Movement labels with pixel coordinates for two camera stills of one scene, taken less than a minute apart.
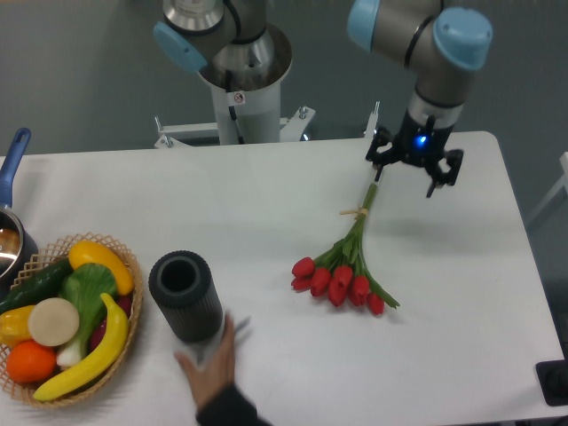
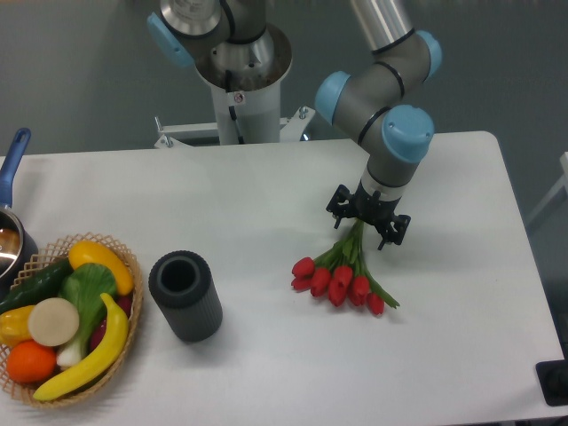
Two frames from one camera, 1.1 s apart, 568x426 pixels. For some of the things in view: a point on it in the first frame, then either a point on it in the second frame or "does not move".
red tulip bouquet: (340, 272) does not move
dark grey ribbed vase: (182, 284) does not move
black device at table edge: (553, 381) does not move
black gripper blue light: (421, 145) → (372, 208)
